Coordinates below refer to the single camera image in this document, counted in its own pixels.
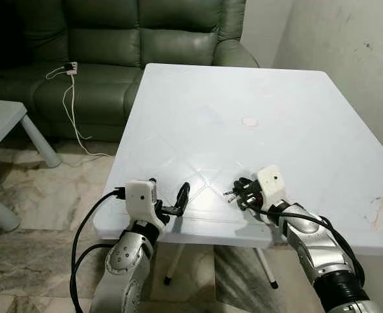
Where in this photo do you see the white plastic table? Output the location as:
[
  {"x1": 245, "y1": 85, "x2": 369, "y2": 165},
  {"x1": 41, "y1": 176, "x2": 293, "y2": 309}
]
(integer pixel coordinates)
[{"x1": 92, "y1": 63, "x2": 383, "y2": 290}]

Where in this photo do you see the green leather sofa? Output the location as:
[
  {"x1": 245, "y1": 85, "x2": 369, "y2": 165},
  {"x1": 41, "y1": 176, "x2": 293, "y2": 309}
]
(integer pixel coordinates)
[{"x1": 0, "y1": 0, "x2": 261, "y2": 142}]

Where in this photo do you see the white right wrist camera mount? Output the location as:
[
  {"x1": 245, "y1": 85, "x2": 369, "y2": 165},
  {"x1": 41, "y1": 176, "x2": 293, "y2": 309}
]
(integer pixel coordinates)
[{"x1": 256, "y1": 165, "x2": 289, "y2": 207}]

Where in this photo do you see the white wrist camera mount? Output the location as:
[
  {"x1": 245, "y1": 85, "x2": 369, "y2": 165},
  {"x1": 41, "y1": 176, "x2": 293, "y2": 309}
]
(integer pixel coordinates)
[
  {"x1": 124, "y1": 179, "x2": 159, "y2": 217},
  {"x1": 256, "y1": 165, "x2": 289, "y2": 207}
]

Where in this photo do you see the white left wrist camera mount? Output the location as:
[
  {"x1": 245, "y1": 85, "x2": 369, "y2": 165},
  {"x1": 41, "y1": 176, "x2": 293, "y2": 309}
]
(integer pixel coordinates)
[{"x1": 124, "y1": 179, "x2": 159, "y2": 217}]

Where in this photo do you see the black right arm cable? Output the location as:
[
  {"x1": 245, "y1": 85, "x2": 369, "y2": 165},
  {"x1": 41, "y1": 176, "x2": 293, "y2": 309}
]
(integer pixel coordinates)
[{"x1": 246, "y1": 205, "x2": 366, "y2": 282}]

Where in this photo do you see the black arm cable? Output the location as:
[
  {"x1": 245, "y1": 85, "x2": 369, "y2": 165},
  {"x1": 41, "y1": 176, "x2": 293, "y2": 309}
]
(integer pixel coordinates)
[
  {"x1": 246, "y1": 205, "x2": 366, "y2": 282},
  {"x1": 69, "y1": 187, "x2": 128, "y2": 313}
]

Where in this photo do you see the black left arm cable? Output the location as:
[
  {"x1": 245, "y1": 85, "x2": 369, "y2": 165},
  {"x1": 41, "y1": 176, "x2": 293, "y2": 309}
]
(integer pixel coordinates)
[{"x1": 69, "y1": 187, "x2": 128, "y2": 313}]

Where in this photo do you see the white charging cable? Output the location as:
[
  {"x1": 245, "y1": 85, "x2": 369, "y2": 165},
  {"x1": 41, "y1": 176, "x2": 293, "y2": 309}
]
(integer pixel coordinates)
[{"x1": 46, "y1": 66, "x2": 115, "y2": 158}]

